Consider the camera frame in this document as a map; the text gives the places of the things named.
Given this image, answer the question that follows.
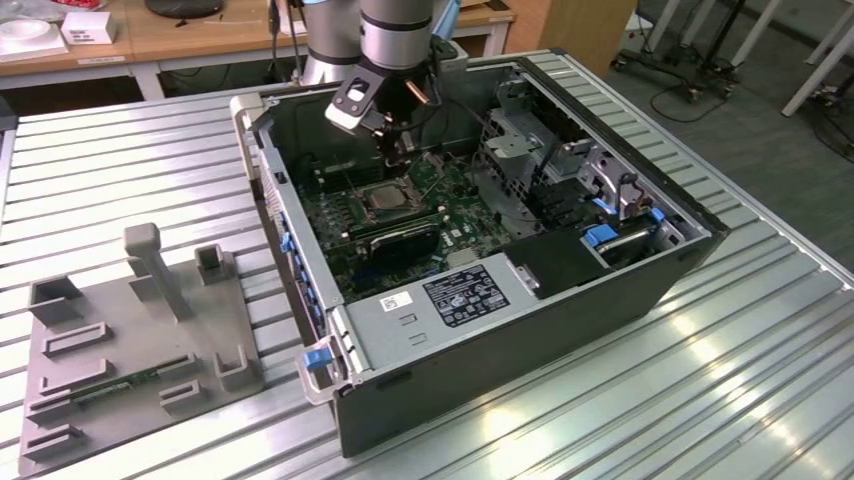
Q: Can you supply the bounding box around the open PC case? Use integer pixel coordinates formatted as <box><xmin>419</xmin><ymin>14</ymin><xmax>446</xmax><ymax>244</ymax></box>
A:
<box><xmin>230</xmin><ymin>48</ymin><xmax>730</xmax><ymax>459</ymax></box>

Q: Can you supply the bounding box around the black expansion card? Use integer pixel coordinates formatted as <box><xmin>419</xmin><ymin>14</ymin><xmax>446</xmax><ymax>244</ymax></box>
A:
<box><xmin>350</xmin><ymin>222</ymin><xmax>443</xmax><ymax>296</ymax></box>

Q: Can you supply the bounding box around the grey parts rack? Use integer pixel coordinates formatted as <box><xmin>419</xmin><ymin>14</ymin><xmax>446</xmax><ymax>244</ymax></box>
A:
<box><xmin>19</xmin><ymin>222</ymin><xmax>268</xmax><ymax>476</ymax></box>

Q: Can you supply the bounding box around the green RAM stick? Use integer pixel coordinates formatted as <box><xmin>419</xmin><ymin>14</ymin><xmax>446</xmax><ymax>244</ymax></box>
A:
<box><xmin>63</xmin><ymin>357</ymin><xmax>202</xmax><ymax>409</ymax></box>

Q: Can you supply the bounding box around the white table leg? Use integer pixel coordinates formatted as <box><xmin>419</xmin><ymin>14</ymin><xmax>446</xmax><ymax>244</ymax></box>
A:
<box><xmin>779</xmin><ymin>0</ymin><xmax>854</xmax><ymax>119</ymax></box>

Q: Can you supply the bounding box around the black round object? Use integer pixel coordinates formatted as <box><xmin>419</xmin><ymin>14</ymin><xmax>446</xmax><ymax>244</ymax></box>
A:
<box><xmin>144</xmin><ymin>0</ymin><xmax>226</xmax><ymax>19</ymax></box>

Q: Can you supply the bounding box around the green motherboard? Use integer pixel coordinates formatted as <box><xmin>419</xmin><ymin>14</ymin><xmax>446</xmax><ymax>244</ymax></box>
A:
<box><xmin>296</xmin><ymin>149</ymin><xmax>515</xmax><ymax>301</ymax></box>

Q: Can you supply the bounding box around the silver power supply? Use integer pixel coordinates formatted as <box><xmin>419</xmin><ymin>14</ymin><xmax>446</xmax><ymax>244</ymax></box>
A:
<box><xmin>331</xmin><ymin>252</ymin><xmax>543</xmax><ymax>382</ymax></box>

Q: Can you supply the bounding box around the wooden desk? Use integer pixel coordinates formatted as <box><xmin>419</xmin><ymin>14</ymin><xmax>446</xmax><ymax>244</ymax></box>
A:
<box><xmin>0</xmin><ymin>0</ymin><xmax>519</xmax><ymax>104</ymax></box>

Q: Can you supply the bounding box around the black plastic shroud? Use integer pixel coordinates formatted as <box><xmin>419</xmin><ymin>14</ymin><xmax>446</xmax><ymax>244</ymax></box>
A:
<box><xmin>503</xmin><ymin>232</ymin><xmax>614</xmax><ymax>300</ymax></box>

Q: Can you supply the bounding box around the white bowl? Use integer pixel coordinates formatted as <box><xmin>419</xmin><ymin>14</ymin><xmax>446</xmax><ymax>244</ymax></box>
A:
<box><xmin>0</xmin><ymin>17</ymin><xmax>70</xmax><ymax>56</ymax></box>

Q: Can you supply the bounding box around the black rolling stand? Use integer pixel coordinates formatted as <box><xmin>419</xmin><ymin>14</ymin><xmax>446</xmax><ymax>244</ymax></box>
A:
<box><xmin>611</xmin><ymin>0</ymin><xmax>749</xmax><ymax>104</ymax></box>

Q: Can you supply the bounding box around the white cardboard box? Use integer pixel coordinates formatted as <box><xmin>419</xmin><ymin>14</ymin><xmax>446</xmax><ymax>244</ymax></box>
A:
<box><xmin>59</xmin><ymin>12</ymin><xmax>123</xmax><ymax>47</ymax></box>

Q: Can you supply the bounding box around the grey metal drive cage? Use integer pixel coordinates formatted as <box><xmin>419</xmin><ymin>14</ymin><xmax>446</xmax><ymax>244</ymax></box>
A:
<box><xmin>477</xmin><ymin>107</ymin><xmax>557</xmax><ymax>224</ymax></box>

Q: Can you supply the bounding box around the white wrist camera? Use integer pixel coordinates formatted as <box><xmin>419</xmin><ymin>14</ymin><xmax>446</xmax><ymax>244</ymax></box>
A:
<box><xmin>324</xmin><ymin>74</ymin><xmax>388</xmax><ymax>132</ymax></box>

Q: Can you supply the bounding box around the CPU socket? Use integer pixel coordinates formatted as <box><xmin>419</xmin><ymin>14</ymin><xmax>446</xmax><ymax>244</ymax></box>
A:
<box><xmin>354</xmin><ymin>177</ymin><xmax>430</xmax><ymax>222</ymax></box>

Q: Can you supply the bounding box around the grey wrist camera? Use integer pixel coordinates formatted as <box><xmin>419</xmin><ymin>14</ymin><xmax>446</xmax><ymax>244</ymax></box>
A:
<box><xmin>433</xmin><ymin>42</ymin><xmax>469</xmax><ymax>74</ymax></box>

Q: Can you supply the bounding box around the metal socket cover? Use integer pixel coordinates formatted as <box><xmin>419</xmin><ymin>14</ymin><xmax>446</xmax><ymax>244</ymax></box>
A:
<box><xmin>399</xmin><ymin>153</ymin><xmax>447</xmax><ymax>190</ymax></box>

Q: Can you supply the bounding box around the wooden cabinet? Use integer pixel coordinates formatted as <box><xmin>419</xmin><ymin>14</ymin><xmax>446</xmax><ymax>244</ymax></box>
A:
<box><xmin>538</xmin><ymin>0</ymin><xmax>637</xmax><ymax>80</ymax></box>

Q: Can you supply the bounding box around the silver CPU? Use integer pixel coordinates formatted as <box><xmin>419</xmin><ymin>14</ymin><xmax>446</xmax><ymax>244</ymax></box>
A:
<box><xmin>364</xmin><ymin>183</ymin><xmax>410</xmax><ymax>211</ymax></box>

